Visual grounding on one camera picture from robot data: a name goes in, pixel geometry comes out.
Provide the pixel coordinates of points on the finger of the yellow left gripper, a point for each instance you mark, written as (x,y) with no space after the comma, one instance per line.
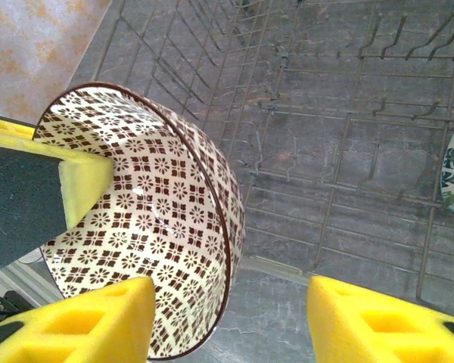
(7,126)
(22,196)

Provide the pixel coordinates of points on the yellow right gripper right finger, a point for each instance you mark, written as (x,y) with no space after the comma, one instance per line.
(382,332)

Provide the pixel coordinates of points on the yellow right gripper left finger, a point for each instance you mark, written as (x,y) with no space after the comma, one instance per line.
(79,332)

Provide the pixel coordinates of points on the red-brown floral check bowl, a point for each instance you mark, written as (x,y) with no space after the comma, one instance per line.
(166,189)

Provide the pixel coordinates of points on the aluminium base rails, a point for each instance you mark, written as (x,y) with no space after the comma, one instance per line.
(22,278)

